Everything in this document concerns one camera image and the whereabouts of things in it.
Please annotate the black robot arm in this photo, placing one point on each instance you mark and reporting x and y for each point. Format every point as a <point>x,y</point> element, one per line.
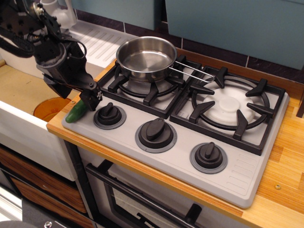
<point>28,30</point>

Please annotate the black right stove knob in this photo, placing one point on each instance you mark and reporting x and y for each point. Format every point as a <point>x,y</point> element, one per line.
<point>208,158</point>

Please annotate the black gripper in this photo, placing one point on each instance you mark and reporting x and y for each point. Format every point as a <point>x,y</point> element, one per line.
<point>67,72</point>

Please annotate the orange plastic bowl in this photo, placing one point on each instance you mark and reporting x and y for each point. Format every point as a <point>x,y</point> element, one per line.
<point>47,109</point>

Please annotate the black middle stove knob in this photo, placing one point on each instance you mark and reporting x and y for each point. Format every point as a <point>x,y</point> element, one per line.
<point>156,136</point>

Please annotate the black burner grate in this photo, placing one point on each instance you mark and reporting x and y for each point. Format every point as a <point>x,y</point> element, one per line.
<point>157,98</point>
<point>233,109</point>

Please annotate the stainless steel pan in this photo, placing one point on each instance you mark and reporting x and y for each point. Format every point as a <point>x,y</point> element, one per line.
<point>149,59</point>

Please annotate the toy oven door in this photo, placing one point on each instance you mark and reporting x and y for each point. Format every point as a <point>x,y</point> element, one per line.
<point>133,201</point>

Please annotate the grey toy faucet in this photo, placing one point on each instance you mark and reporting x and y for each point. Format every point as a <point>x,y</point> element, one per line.
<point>66,17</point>

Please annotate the wooden drawer front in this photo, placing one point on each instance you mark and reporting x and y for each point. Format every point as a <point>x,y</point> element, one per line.
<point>45,188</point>

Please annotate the black right burner grate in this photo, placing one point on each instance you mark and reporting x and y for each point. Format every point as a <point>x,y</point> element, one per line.
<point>233,109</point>

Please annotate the grey toy stove top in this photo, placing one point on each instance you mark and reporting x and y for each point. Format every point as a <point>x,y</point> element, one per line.
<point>237,183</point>

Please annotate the green toy pickle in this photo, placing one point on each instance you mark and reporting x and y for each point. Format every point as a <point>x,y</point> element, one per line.
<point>76,112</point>

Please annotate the white toy sink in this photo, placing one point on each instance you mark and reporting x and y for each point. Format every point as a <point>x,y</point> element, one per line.
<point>22,88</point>

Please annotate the black left burner grate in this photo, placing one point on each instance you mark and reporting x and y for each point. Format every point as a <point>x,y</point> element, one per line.
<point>157,98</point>

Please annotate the black oven door handle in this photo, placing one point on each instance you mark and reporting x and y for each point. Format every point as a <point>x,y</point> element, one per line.
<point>101,173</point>

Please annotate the black left stove knob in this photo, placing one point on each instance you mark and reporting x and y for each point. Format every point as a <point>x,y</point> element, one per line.
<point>109,117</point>

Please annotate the black stove knob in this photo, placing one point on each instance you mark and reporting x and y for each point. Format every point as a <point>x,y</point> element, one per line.
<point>208,158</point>
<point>109,117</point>
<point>156,136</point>

